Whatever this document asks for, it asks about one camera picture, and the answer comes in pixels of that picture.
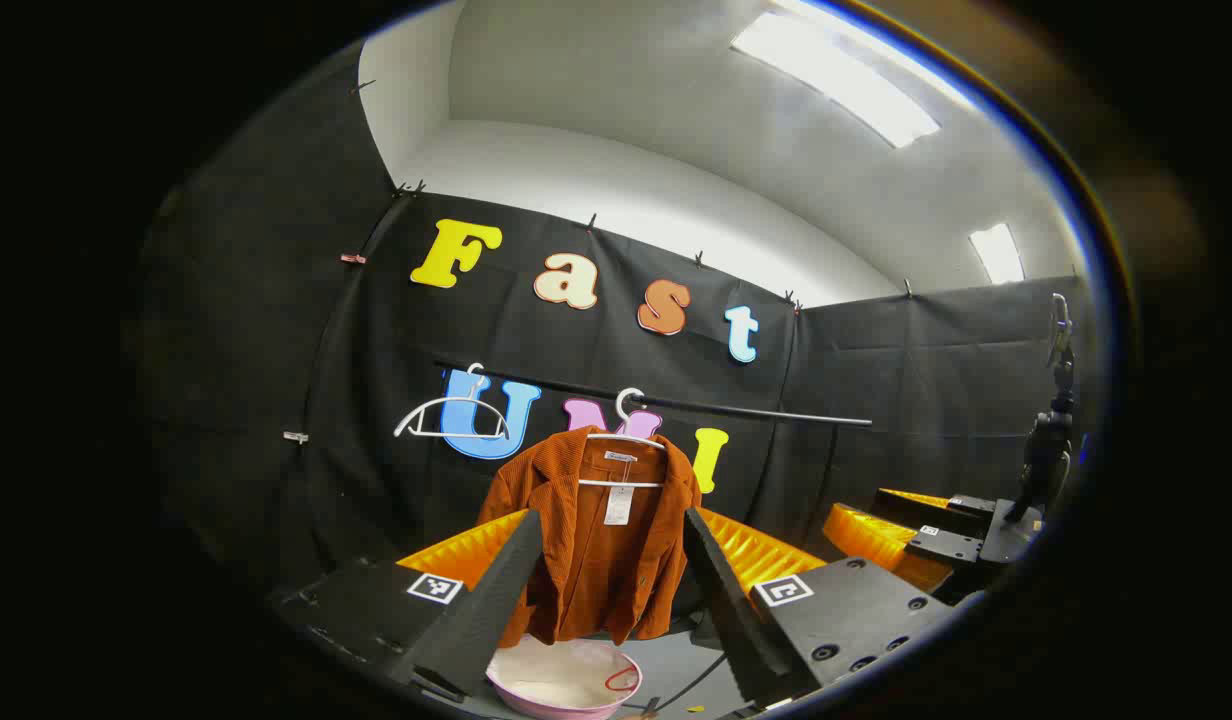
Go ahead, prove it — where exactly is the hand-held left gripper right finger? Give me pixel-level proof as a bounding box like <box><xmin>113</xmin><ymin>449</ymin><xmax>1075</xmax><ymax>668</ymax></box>
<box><xmin>682</xmin><ymin>506</ymin><xmax>962</xmax><ymax>713</ymax></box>

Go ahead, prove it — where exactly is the orange corduroy jacket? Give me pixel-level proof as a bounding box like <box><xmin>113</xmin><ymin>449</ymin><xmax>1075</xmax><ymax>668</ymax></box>
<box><xmin>476</xmin><ymin>425</ymin><xmax>703</xmax><ymax>649</ymax></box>

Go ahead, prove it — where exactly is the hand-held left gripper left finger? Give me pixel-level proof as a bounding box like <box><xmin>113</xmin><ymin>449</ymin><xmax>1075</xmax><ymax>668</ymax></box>
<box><xmin>271</xmin><ymin>508</ymin><xmax>545</xmax><ymax>701</ymax></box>

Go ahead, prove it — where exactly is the ceiling light panel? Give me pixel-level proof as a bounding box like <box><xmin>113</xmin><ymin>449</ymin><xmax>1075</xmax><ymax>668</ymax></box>
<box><xmin>731</xmin><ymin>0</ymin><xmax>977</xmax><ymax>149</ymax></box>
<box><xmin>969</xmin><ymin>222</ymin><xmax>1025</xmax><ymax>286</ymax></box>

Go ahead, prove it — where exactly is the white plastic hanger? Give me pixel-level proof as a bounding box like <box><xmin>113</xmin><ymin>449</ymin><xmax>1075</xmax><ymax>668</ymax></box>
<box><xmin>579</xmin><ymin>388</ymin><xmax>669</xmax><ymax>490</ymax></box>
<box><xmin>393</xmin><ymin>363</ymin><xmax>512</xmax><ymax>442</ymax></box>

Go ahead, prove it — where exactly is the black floor cable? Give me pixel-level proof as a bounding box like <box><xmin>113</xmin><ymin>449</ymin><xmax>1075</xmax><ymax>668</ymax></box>
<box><xmin>661</xmin><ymin>652</ymin><xmax>729</xmax><ymax>709</ymax></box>

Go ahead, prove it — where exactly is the black garment rack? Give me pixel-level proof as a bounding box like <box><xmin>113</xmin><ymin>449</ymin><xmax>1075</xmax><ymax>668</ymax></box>
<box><xmin>431</xmin><ymin>355</ymin><xmax>874</xmax><ymax>429</ymax></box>

